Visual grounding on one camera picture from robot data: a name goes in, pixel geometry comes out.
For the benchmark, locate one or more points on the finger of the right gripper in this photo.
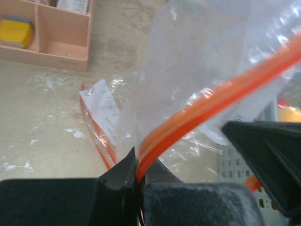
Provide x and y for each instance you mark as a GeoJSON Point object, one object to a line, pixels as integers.
{"type": "Point", "coordinates": [272, 150]}

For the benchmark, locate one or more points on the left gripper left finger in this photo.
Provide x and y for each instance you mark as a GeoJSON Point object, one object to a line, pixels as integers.
{"type": "Point", "coordinates": [108, 200]}

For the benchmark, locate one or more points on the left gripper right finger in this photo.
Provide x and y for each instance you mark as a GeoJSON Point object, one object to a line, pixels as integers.
{"type": "Point", "coordinates": [167, 201]}

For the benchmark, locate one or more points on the clear orange-zip bag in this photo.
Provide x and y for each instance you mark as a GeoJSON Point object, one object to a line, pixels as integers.
{"type": "Point", "coordinates": [194, 47]}

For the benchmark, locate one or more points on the yellow peach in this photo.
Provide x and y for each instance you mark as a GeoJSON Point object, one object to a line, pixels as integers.
{"type": "Point", "coordinates": [289, 114]}

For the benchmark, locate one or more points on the blue plastic basket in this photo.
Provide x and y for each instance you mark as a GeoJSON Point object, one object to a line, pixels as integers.
{"type": "Point", "coordinates": [232, 168]}

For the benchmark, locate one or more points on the orange file organizer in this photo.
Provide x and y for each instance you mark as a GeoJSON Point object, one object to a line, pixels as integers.
{"type": "Point", "coordinates": [61, 38]}

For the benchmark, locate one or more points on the yellow sponge block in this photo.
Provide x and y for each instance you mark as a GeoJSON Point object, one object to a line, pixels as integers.
{"type": "Point", "coordinates": [16, 31]}

